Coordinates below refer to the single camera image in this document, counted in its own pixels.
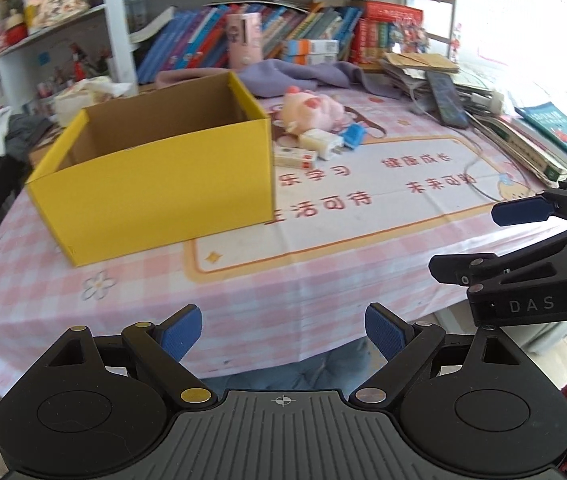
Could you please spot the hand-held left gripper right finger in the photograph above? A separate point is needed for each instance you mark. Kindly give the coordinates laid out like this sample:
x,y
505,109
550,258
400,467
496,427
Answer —
x,y
386,331

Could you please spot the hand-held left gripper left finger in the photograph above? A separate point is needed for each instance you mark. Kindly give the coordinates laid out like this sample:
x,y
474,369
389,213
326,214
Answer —
x,y
181,332

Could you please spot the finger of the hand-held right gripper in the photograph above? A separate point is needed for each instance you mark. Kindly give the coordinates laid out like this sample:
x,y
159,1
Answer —
x,y
458,269
521,211

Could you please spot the yellow cardboard box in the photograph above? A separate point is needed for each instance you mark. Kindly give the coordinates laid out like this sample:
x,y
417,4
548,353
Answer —
x,y
163,195

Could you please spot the blue charger plug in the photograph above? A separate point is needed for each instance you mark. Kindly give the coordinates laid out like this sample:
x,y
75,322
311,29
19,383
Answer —
x,y
353,136

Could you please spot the white charger adapter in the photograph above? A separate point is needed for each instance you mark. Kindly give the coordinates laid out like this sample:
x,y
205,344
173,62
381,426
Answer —
x,y
321,141

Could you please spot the small white red-label box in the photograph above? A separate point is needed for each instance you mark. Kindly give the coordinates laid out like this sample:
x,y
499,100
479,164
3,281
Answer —
x,y
293,156

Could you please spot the pink plush pig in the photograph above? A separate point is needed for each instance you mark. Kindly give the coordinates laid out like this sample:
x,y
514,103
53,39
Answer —
x,y
308,110

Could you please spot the pile of books and papers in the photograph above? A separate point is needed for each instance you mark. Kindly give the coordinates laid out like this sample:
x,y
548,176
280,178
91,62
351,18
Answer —
x,y
523,145

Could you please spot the teal picture book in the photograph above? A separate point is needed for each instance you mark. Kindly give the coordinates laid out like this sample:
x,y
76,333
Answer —
x,y
558,130

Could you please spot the person's blue jeans leg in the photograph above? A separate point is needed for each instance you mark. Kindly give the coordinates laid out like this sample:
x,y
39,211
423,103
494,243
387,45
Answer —
x,y
303,370

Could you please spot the pink checked printed tablecloth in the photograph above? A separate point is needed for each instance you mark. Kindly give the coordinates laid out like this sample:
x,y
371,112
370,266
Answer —
x,y
313,270

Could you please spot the white plug device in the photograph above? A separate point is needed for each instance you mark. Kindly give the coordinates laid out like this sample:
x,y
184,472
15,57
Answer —
x,y
488,101

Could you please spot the black smartphone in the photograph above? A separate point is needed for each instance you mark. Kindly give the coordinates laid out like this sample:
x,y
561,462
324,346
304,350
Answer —
x,y
446,97

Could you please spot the brown paper envelopes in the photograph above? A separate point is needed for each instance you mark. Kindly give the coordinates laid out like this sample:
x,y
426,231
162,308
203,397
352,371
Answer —
x,y
418,64

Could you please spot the red book set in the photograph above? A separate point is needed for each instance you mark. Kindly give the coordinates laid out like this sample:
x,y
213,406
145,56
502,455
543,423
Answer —
x,y
373,30

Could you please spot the purple cloth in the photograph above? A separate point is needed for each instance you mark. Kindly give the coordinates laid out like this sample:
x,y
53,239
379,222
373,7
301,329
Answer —
x,y
303,75

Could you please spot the cream tissue pack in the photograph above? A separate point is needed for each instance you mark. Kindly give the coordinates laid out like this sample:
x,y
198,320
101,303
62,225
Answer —
x,y
88,100

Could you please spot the orange white box stack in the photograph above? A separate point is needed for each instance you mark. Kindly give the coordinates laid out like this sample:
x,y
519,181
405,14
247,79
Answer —
x,y
313,51

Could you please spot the row of slanted shelf books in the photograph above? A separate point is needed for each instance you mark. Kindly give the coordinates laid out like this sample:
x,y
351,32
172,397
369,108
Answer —
x,y
188,45

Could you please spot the pink cylindrical tumbler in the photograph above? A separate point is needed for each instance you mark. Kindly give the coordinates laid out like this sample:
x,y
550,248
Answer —
x,y
243,40

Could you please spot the white wooden bookshelf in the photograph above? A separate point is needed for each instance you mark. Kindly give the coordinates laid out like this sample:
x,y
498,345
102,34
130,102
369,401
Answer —
x,y
113,35

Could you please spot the red round jar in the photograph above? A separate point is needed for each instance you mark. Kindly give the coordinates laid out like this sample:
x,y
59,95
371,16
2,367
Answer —
x,y
15,30

